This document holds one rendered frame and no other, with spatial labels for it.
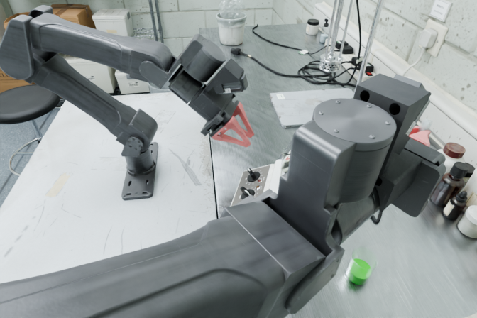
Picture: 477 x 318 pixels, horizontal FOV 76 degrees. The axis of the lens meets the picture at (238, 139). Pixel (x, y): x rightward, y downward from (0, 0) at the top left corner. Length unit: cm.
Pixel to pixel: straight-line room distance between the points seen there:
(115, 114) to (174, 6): 230
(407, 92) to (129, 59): 48
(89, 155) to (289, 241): 75
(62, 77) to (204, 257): 58
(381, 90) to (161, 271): 20
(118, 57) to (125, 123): 15
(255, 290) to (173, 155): 68
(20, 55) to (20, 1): 254
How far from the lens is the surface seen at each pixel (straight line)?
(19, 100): 193
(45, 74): 71
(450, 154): 83
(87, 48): 65
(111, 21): 272
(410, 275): 69
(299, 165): 22
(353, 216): 28
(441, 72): 108
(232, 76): 58
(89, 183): 84
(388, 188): 29
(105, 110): 71
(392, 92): 26
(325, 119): 23
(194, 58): 60
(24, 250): 77
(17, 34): 69
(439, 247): 76
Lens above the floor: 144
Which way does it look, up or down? 38 degrees down
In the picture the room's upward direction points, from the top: straight up
